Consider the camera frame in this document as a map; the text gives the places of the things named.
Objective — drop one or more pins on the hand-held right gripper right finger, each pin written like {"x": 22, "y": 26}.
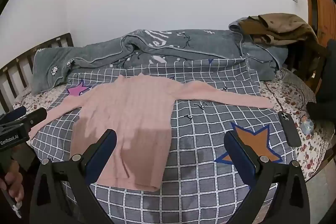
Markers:
{"x": 237, "y": 150}

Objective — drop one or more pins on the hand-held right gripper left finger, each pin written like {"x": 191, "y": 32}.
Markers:
{"x": 105, "y": 150}

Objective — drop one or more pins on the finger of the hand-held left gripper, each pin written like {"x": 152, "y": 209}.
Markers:
{"x": 15, "y": 113}
{"x": 35, "y": 116}

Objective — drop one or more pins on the pink knit sweater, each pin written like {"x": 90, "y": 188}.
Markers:
{"x": 131, "y": 121}

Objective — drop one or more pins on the person's left hand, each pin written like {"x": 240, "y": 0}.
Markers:
{"x": 17, "y": 182}

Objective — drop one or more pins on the dark wooden headboard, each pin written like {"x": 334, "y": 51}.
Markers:
{"x": 8, "y": 74}

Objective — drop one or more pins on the grey checked blanket with stars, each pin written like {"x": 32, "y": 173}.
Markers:
{"x": 199, "y": 187}

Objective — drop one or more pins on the black smartphone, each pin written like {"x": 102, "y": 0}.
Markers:
{"x": 288, "y": 129}

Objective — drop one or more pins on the grey fleece quilt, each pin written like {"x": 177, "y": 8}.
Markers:
{"x": 183, "y": 45}

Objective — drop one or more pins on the dark wooden chair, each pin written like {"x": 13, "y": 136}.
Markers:
{"x": 315, "y": 58}

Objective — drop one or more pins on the brown jacket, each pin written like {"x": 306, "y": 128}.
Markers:
{"x": 283, "y": 27}

